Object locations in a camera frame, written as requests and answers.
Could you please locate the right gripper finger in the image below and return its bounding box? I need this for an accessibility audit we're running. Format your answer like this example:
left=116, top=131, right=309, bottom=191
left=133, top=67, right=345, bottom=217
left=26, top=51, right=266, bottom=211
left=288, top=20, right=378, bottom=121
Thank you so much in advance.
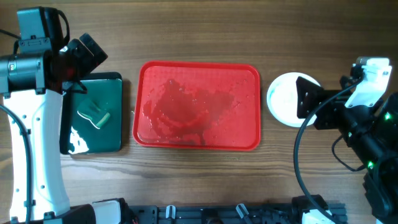
left=297, top=96, right=320, bottom=118
left=296, top=77, right=325, bottom=100

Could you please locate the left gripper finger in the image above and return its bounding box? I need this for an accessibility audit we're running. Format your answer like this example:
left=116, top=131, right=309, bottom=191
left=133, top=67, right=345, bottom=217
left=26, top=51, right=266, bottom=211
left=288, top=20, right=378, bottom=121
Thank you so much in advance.
left=79, top=33, right=108, bottom=72
left=62, top=80, right=88, bottom=94

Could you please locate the white plate top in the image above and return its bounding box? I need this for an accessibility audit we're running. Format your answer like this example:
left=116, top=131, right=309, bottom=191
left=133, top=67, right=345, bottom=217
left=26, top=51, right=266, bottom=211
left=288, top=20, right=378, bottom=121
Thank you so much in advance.
left=266, top=72, right=320, bottom=128

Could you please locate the yellow green sponge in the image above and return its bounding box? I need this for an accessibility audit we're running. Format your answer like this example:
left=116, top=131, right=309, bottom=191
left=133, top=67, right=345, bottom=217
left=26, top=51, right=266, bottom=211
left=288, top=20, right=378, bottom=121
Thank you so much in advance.
left=77, top=98, right=111, bottom=129

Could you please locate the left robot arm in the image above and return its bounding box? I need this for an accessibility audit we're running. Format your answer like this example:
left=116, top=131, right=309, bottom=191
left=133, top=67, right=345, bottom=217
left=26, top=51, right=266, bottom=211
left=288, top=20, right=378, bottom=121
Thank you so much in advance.
left=1, top=7, right=133, bottom=223

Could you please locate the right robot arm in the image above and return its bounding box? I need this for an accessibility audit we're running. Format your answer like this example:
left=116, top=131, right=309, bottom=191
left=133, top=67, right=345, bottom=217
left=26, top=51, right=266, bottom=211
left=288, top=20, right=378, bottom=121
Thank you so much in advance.
left=296, top=77, right=397, bottom=223

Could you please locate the dark green water tray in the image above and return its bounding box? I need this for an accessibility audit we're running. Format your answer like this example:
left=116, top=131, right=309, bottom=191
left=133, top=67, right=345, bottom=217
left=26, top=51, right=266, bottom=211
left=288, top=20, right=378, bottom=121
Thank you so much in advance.
left=60, top=72, right=123, bottom=155

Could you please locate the red plastic tray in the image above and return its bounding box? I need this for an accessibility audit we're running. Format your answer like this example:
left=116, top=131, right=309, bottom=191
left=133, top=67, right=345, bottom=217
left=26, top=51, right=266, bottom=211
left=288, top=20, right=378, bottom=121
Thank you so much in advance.
left=132, top=60, right=261, bottom=151

